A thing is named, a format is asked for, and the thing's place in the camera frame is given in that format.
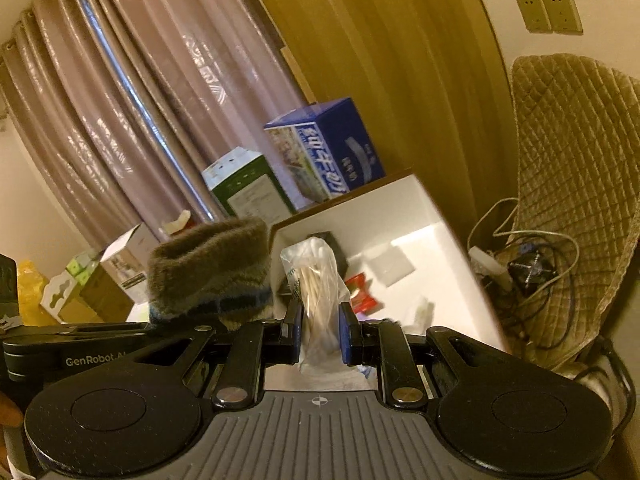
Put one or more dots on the bag of cotton swabs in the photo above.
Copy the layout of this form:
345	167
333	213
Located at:
317	280

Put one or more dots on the plain cardboard box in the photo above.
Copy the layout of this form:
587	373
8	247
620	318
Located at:
102	297

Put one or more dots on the green milk carton box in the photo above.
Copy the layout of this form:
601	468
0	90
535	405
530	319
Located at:
250	195

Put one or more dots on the striped knit sock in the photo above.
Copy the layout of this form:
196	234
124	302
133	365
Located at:
210	270

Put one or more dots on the large white box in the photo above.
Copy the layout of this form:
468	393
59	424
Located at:
450	265

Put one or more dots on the quilted tan chair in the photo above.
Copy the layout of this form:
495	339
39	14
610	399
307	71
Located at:
575	150

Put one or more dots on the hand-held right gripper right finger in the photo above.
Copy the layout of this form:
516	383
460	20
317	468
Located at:
344	332

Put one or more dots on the person's left hand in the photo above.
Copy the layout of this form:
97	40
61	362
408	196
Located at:
10	410

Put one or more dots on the red snack packet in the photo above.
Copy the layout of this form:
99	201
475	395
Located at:
362	295

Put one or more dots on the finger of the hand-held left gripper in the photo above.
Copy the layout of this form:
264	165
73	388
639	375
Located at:
75	332

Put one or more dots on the wooden door panel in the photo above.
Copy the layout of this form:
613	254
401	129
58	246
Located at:
400	60

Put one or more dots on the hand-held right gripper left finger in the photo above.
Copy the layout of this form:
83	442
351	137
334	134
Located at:
296	332

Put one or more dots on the dark red paper box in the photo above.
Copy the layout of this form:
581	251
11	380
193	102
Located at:
179	222

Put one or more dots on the clear plastic cup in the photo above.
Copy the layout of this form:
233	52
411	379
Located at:
395	266

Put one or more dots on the blue milk carton box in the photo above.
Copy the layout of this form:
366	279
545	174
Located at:
340	145

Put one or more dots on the black product box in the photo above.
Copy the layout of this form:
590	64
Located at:
334	245

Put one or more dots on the yellow plastic bag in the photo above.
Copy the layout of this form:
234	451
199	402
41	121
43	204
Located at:
30	290

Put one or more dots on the white product box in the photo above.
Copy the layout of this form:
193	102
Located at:
127	260

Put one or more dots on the pink curtain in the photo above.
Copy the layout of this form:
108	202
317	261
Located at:
125	110

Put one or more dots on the small black fan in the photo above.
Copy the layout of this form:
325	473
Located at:
532	270

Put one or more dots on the beige wall socket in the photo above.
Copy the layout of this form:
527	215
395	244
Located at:
532	10
562	10

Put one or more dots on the green tissue box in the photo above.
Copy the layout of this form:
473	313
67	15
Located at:
80	265

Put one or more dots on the small white plastic piece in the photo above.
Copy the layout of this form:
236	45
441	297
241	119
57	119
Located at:
422	310

